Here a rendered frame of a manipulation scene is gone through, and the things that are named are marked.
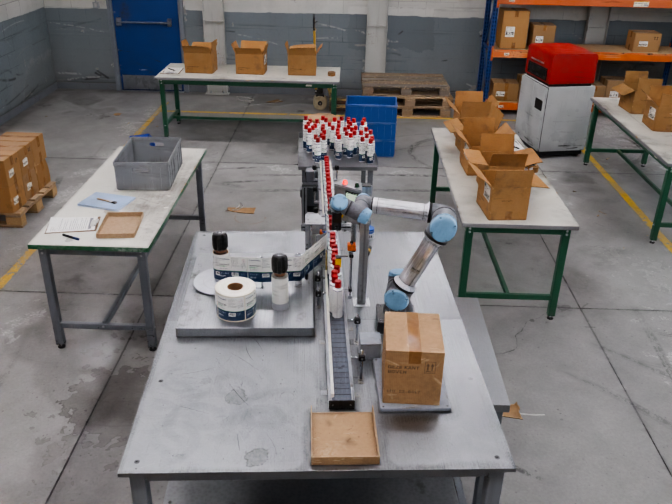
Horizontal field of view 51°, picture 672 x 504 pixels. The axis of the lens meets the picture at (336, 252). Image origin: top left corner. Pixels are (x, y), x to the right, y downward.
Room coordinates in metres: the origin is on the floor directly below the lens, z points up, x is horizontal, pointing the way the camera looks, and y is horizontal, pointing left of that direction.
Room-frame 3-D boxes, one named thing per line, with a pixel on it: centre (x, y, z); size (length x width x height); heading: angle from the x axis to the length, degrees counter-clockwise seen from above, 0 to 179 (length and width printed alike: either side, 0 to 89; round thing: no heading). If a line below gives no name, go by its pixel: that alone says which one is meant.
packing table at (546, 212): (5.45, -1.27, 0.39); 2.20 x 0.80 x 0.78; 179
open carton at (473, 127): (5.45, -1.15, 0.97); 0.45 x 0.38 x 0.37; 92
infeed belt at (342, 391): (3.15, 0.00, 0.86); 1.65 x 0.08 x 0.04; 3
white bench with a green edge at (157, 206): (4.79, 1.52, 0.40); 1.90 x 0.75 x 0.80; 179
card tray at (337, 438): (2.15, -0.05, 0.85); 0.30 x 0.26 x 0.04; 3
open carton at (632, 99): (7.39, -3.18, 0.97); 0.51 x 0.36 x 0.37; 92
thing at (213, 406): (3.02, 0.10, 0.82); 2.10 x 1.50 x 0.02; 3
